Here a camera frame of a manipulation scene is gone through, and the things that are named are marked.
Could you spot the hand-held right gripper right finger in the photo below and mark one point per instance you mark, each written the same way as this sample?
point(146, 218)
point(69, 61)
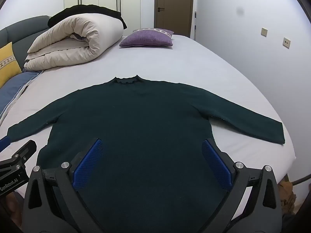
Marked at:
point(216, 165)

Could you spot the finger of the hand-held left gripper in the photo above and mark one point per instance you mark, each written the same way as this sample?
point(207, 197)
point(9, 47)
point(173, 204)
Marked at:
point(26, 149)
point(4, 143)

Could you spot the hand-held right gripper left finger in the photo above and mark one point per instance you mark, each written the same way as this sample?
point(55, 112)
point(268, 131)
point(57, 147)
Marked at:
point(87, 165)

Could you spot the dark green sweater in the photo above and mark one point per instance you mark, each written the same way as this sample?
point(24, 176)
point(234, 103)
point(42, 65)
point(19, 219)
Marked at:
point(145, 126)

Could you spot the blue quilt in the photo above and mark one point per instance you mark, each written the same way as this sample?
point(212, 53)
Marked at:
point(12, 89)

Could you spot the brown bag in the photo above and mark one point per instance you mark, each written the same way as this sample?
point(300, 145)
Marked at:
point(286, 196)

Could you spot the yellow pillow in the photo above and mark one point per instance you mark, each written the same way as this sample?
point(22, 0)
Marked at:
point(8, 63)

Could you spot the bed with white sheet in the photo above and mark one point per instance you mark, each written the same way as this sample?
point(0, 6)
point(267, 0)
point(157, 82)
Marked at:
point(194, 63)

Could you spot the grey padded headboard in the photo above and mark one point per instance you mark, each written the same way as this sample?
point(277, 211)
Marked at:
point(21, 29)

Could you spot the folded beige duvet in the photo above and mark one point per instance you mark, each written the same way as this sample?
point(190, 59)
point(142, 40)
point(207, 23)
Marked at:
point(73, 41)

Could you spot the purple pillow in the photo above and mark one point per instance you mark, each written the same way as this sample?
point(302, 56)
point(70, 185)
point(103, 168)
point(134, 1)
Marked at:
point(148, 38)

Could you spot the black cloth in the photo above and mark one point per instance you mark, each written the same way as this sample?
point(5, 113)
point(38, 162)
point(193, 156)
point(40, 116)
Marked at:
point(97, 9)

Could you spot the brown door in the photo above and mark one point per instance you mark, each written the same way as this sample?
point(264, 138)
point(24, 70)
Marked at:
point(175, 7)

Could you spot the beige wall socket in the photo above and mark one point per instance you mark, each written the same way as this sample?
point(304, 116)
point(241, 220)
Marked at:
point(286, 42)
point(264, 31)

